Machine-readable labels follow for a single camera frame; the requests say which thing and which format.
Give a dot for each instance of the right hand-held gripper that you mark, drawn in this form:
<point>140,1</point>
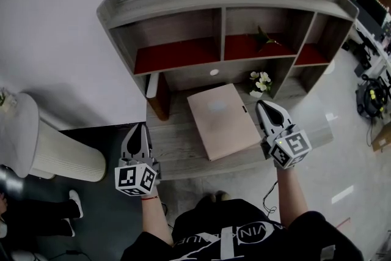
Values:
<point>290,149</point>

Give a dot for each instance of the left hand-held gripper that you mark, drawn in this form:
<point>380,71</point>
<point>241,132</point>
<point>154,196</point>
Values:
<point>134,178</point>

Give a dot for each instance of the pink box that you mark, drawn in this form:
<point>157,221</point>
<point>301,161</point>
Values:
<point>223,125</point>

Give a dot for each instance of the person's left forearm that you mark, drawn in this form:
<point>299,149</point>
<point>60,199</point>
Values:
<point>155,223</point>

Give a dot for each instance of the person's right forearm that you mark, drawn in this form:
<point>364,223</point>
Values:
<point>291,198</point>

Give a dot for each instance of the grey wooden desk with hutch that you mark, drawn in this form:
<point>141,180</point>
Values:
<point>174,137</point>

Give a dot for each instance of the black computer monitor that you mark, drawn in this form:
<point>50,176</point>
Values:
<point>371,7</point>

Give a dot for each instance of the white flowers in white pot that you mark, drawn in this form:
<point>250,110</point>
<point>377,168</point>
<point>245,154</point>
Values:
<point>261,84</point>

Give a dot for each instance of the brown hardcover book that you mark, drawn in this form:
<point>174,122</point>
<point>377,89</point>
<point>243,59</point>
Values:
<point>161,94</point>

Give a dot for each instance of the green artificial sprig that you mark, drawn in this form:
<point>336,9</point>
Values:
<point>266,39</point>

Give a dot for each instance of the person's beige shoe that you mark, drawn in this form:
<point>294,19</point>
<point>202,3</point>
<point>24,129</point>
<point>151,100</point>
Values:
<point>223,196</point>

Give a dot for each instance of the black and yellow vacuum cleaner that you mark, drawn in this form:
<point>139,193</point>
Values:
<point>374,97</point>

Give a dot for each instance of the flat cardboard box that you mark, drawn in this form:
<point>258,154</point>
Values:
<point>382,139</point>

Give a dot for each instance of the person's black printed t-shirt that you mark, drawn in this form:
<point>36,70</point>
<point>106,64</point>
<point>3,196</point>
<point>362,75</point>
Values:
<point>238,238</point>

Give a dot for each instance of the red floor tape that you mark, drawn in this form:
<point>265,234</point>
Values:
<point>343,222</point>

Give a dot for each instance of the white workbench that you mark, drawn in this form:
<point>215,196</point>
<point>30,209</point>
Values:
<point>371,36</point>

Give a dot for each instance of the small green potted plant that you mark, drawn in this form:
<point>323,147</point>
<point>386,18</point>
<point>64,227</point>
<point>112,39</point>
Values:
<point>5,99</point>

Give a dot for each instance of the white ribbed pedestal table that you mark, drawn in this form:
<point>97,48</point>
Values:
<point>67,149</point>

